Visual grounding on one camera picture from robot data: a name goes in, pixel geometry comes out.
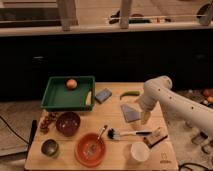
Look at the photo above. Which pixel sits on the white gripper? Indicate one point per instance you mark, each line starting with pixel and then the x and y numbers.
pixel 145 116

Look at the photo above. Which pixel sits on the grey-blue towel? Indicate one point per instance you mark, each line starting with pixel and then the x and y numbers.
pixel 130 114

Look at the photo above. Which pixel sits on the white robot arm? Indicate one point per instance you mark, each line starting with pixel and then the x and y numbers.
pixel 159 90

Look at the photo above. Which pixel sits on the orange bowl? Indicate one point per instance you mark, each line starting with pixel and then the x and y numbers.
pixel 81 149

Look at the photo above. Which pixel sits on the purple bowl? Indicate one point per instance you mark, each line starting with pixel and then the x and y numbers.
pixel 68 123

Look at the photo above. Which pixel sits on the wooden block with black strip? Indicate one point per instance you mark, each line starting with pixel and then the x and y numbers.
pixel 155 137

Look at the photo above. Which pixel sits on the green chili pepper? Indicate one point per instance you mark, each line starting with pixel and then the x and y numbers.
pixel 129 93

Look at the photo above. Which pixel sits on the white cup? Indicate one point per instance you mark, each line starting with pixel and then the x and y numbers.
pixel 139 152

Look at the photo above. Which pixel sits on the black dish brush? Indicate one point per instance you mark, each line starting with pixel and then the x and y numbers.
pixel 116 135

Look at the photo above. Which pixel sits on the metal spoon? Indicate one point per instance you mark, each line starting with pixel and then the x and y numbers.
pixel 100 133

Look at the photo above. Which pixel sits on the blue sponge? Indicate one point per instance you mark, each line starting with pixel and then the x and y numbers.
pixel 103 95

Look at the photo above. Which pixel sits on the yellow banana piece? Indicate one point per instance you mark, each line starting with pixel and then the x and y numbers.
pixel 88 98

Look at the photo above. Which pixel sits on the orange fruit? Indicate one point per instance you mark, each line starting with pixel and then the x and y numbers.
pixel 71 84

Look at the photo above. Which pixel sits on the green plastic tray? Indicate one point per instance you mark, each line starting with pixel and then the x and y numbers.
pixel 57 97

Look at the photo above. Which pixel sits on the brown grape bunch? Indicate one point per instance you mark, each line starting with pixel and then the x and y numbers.
pixel 44 126

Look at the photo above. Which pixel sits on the small metal cup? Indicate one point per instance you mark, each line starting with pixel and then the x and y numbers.
pixel 50 148

